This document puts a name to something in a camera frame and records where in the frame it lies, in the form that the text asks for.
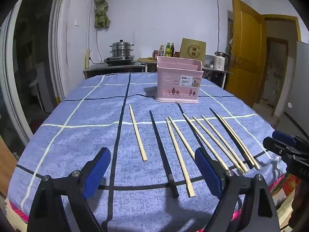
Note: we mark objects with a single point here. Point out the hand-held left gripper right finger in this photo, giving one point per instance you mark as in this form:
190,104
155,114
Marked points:
207,171

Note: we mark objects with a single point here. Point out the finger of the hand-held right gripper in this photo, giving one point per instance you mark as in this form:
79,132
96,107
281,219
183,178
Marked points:
277,146
284,136

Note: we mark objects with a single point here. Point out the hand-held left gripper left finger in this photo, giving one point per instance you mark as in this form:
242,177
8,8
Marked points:
96,171

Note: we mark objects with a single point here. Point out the wooden chopstick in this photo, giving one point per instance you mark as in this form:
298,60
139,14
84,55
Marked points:
217,145
137,133
223,143
239,142
205,141
181,136
178,157

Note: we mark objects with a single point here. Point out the black chopstick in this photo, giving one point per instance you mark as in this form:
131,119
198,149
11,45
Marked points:
160,147
230,137

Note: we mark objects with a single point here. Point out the pink plastic utensil basket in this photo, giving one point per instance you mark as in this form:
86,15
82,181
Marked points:
177,77

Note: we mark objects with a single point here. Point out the blue plaid table cloth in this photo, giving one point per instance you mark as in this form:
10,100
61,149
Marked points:
84,137

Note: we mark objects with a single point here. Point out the pale grey appliance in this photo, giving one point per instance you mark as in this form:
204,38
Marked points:
297,82

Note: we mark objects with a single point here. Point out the yellow wooden door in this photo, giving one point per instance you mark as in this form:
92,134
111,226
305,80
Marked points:
248,53

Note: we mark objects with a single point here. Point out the white electric kettle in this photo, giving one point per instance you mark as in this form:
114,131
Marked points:
221,61

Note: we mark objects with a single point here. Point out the metal stove shelf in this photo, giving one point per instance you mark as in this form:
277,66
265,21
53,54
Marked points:
108,69

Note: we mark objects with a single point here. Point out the beige power strip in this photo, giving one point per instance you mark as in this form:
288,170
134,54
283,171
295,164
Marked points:
87,59

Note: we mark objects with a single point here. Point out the black cooktop stove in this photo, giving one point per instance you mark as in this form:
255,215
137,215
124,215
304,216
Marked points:
119,60

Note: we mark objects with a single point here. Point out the small brown jar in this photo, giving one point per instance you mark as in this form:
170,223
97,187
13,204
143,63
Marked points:
177,54

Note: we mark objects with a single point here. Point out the wooden cutting board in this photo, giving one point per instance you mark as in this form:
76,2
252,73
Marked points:
146,59

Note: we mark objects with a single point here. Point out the gold paper bag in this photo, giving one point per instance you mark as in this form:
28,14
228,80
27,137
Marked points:
193,48

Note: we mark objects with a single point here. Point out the stainless steel steamer pot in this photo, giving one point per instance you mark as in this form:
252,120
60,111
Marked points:
121,48

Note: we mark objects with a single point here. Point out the dark sauce bottle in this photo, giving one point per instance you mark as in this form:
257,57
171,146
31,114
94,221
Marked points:
172,50

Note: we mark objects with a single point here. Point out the yellow green sauce bottle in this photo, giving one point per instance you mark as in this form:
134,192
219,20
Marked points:
168,50

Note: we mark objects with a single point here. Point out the clear plastic bottle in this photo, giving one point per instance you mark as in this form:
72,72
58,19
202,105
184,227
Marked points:
161,50

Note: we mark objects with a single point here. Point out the red sauce jar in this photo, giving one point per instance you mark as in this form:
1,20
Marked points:
155,53

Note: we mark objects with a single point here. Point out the knotted green curtain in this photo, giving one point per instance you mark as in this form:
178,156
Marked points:
101,12

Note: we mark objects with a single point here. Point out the white door frame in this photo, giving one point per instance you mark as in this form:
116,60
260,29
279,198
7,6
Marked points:
60,53

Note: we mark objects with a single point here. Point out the white light switch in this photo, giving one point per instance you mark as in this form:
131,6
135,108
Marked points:
76,22

